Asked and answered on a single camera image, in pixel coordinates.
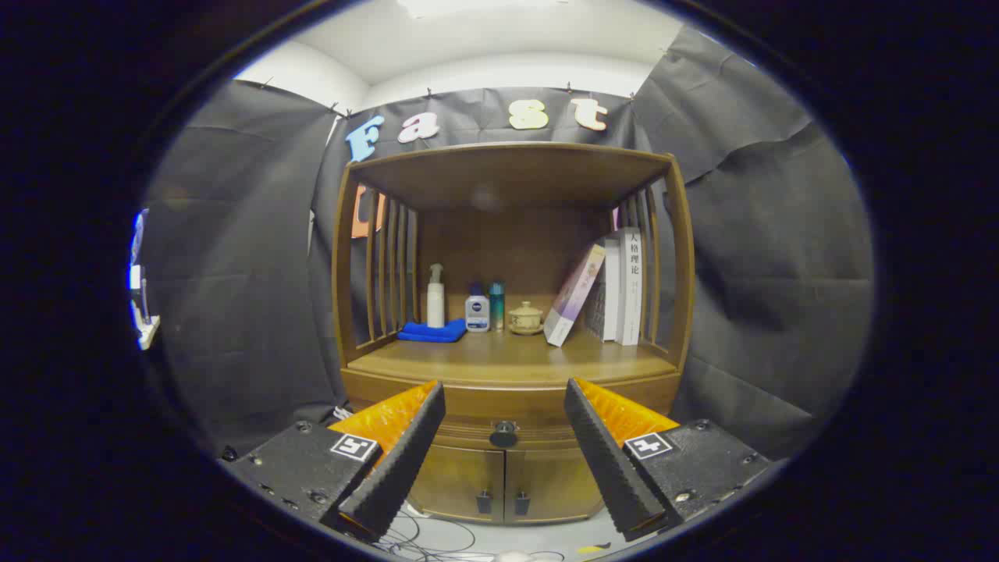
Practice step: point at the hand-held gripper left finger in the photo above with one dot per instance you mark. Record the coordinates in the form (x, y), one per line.
(402, 460)

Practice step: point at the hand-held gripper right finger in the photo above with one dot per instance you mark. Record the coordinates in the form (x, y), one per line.
(605, 460)

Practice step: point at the wooden drawer with black knob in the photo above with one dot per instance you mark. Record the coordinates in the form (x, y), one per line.
(507, 406)

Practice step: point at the wooden cabinet door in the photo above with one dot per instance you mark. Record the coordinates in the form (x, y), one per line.
(546, 484)
(460, 484)

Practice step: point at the wooden countertop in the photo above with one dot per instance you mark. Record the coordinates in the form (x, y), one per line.
(499, 355)

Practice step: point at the wooden cabinet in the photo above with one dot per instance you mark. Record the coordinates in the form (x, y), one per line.
(507, 179)

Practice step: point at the yellow floor tape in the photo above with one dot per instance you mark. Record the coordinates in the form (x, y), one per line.
(593, 548)

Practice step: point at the blue folded cloth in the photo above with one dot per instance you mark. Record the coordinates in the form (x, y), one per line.
(429, 333)

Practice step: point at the white rounded object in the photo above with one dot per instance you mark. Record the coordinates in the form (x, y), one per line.
(511, 556)

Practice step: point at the dark patterned book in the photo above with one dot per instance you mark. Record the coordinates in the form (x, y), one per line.
(597, 312)

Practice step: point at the white pump bottle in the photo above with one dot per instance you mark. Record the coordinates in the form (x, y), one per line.
(435, 308)

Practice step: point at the white book black spine print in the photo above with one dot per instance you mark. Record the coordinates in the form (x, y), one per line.
(631, 304)

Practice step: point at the beige lidded teacup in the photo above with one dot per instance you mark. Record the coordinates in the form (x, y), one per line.
(525, 318)

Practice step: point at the white lotion bottle blue cap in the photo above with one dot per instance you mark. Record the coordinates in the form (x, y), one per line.
(477, 312)

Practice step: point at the purple cover book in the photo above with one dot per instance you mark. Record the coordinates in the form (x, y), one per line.
(574, 297)

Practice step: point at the plain white book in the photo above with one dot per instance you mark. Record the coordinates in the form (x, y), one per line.
(613, 289)

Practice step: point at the slim teal bottle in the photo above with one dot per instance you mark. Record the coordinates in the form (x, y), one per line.
(497, 304)

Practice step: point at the white and blue equipment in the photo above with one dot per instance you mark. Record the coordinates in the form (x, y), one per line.
(147, 332)

